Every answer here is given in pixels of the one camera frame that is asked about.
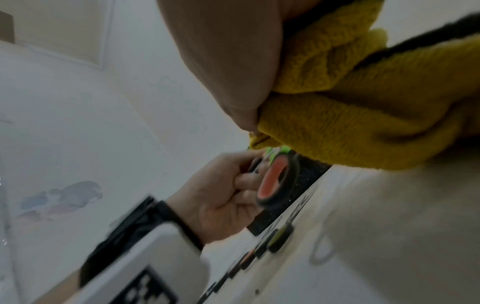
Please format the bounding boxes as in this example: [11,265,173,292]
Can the person's right hand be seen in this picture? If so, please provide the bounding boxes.
[155,0,328,133]

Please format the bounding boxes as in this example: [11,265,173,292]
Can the person's left hand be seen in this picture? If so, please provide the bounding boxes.
[164,149,271,246]

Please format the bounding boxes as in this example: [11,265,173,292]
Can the orange-handled scissors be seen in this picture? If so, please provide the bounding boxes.
[226,250,258,280]

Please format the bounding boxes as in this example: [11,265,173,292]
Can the red-handled scissors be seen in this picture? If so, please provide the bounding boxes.
[247,153,301,210]

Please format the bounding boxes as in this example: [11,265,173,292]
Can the green lid black toolbox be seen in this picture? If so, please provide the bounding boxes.
[245,145,333,237]

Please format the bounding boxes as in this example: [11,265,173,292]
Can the yellow cloth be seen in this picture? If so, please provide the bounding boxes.
[248,0,480,171]

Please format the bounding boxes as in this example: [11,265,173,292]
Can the person's left forearm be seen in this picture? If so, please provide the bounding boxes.
[33,266,82,304]

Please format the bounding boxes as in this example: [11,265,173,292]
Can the black left wristband with markers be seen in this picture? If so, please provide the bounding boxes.
[78,196,206,289]

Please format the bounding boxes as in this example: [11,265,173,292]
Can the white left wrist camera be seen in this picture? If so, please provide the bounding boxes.
[61,222,211,304]

